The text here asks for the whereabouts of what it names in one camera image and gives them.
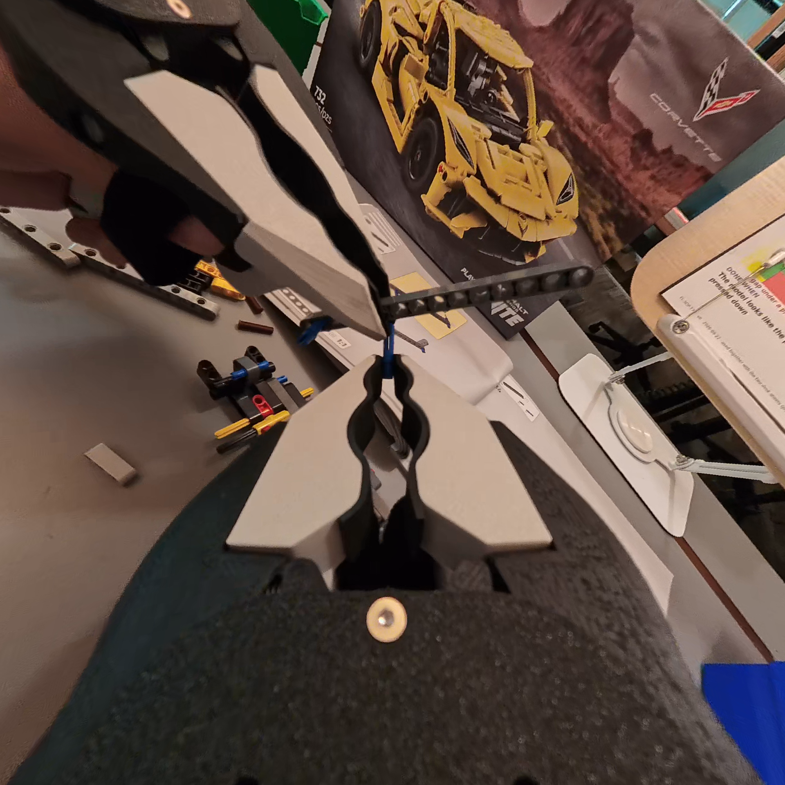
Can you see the blue plastic bin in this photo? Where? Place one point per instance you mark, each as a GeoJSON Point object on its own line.
{"type": "Point", "coordinates": [754, 723]}

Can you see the blue lego pin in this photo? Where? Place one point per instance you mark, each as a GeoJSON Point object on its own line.
{"type": "Point", "coordinates": [389, 362]}
{"type": "Point", "coordinates": [308, 334]}

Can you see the open instruction booklet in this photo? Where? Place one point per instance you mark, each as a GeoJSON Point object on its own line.
{"type": "Point", "coordinates": [472, 368]}

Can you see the printed instruction sheet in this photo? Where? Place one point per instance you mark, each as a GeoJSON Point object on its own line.
{"type": "Point", "coordinates": [754, 319]}

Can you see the small light grey lego piece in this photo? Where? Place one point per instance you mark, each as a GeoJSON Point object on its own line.
{"type": "Point", "coordinates": [110, 464]}

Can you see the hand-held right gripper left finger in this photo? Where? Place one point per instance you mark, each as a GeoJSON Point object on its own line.
{"type": "Point", "coordinates": [300, 484]}

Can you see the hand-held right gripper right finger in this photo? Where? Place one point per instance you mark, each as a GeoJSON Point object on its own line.
{"type": "Point", "coordinates": [484, 484]}

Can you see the person's left hand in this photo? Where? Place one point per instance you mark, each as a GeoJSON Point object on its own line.
{"type": "Point", "coordinates": [37, 135]}

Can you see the green plastic bin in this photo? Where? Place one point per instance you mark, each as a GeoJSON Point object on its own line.
{"type": "Point", "coordinates": [288, 30]}

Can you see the long dark grey lego beam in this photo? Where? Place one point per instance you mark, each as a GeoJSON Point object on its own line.
{"type": "Point", "coordinates": [490, 291]}

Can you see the partly built lego chassis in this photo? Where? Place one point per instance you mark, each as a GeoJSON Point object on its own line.
{"type": "Point", "coordinates": [257, 392]}

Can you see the lego set box yellow car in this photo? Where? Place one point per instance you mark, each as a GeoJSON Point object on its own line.
{"type": "Point", "coordinates": [490, 122]}

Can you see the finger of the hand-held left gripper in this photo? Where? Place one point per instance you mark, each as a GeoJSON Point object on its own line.
{"type": "Point", "coordinates": [245, 202]}
{"type": "Point", "coordinates": [276, 92]}

